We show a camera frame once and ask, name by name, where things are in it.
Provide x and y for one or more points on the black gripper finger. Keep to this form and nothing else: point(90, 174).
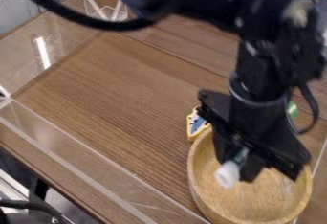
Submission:
point(225, 143)
point(252, 167)

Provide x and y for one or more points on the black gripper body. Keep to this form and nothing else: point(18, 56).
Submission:
point(212, 99)

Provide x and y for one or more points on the green white marker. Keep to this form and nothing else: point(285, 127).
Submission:
point(228, 174)

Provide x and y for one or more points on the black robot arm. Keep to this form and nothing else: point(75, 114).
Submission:
point(282, 56)

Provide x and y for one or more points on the brown wooden bowl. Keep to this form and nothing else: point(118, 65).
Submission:
point(273, 200)

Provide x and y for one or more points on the yellow blue fish toy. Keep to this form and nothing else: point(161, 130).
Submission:
point(197, 125)

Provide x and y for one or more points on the clear acrylic front wall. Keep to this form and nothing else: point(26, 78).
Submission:
point(102, 187)

